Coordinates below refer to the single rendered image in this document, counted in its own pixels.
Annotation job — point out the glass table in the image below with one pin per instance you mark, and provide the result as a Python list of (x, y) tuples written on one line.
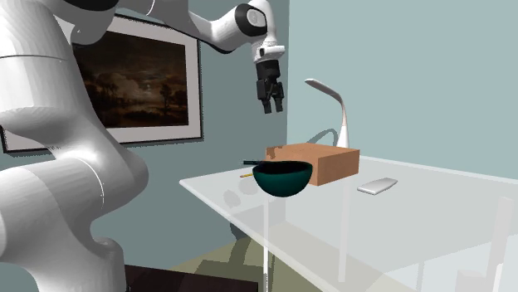
[(404, 230)]

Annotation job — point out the dark teal bowl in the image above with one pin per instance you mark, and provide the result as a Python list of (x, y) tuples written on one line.
[(282, 181)]

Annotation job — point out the white desk lamp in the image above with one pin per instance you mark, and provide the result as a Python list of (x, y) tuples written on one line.
[(339, 99)]

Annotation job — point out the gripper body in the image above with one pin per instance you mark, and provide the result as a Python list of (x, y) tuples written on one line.
[(267, 73)]

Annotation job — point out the white flat remote control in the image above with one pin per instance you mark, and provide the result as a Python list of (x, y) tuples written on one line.
[(377, 186)]

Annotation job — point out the framed dark landscape painting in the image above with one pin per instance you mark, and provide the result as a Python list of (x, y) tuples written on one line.
[(141, 81)]

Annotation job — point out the white chair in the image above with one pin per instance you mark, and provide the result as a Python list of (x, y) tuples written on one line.
[(499, 242)]

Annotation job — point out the yellow pencil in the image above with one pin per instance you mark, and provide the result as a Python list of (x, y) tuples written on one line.
[(246, 175)]

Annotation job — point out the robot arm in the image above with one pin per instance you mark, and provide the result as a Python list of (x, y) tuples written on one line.
[(48, 170)]

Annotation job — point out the brown cardboard box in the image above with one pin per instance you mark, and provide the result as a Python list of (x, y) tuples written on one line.
[(336, 164)]

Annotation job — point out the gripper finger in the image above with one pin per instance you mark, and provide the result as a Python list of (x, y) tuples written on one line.
[(279, 102), (267, 106)]

